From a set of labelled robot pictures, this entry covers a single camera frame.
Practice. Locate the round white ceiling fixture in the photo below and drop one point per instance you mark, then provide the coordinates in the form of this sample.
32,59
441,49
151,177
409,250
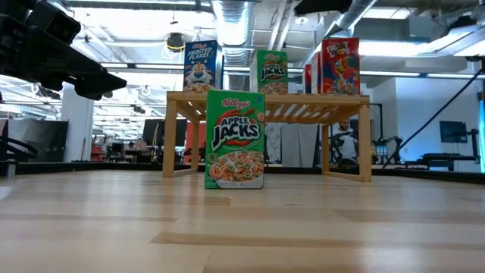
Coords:
301,19

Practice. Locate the red Froot Loops cereal box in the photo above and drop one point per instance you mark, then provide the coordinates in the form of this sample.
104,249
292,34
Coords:
341,68
307,79
316,76

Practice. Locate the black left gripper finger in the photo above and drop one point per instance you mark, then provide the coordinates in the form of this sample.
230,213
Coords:
100,85
72,64

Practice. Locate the person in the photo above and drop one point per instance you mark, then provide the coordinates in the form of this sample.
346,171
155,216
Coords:
346,146

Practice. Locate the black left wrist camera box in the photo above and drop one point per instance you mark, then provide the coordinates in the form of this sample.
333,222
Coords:
57,22

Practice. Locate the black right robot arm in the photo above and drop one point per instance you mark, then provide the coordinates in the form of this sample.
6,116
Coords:
322,5

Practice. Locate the black chair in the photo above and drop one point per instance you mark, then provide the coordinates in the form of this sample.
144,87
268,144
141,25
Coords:
15,151

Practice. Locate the orange partition panel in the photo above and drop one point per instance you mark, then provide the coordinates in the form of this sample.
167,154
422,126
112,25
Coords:
189,134

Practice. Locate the blue light strip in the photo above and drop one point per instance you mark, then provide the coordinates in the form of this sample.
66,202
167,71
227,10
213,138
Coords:
482,136

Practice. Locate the white cloth partition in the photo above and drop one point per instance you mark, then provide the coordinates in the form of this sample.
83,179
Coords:
299,144

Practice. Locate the dark wall monitor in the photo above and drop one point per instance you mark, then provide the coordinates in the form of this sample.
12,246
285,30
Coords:
453,132

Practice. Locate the white round pillar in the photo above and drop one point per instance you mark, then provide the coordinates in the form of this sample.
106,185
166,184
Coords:
77,129

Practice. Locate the wooden slatted shelf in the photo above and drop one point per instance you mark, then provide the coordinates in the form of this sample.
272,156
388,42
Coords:
303,99

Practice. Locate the blue Frosted Flakes cereal box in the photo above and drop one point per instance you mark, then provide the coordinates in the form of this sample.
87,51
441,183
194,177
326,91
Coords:
201,64

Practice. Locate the black equipment cabinet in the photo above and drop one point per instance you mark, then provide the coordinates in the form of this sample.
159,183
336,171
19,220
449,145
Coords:
41,140

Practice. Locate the dark background desk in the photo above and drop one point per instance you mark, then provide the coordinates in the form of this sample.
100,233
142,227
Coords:
439,156

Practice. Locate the corrugated silver ceiling duct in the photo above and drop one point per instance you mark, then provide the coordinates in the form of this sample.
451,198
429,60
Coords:
233,22

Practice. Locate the black background robot arm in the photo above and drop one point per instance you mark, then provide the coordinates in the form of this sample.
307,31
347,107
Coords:
390,146

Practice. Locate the green Apple Jacks cereal box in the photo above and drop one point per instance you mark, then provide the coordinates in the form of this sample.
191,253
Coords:
235,151
273,72

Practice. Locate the long ceiling light bar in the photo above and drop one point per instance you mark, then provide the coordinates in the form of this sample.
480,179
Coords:
390,73
151,66

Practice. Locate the black computer monitor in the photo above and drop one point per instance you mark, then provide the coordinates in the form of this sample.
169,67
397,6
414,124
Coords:
163,132

